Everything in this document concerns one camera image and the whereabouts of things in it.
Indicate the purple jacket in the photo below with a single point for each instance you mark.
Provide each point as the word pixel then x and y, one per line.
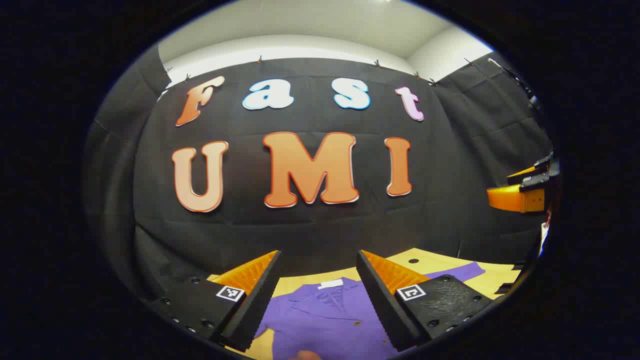
pixel 320 320

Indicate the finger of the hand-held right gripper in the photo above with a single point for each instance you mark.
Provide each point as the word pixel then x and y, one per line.
pixel 532 170
pixel 515 199

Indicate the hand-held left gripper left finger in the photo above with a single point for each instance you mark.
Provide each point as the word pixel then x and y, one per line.
pixel 255 305

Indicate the black backdrop cloth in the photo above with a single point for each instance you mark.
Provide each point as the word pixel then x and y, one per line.
pixel 320 230

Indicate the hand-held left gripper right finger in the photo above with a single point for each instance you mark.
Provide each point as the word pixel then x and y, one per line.
pixel 382 305

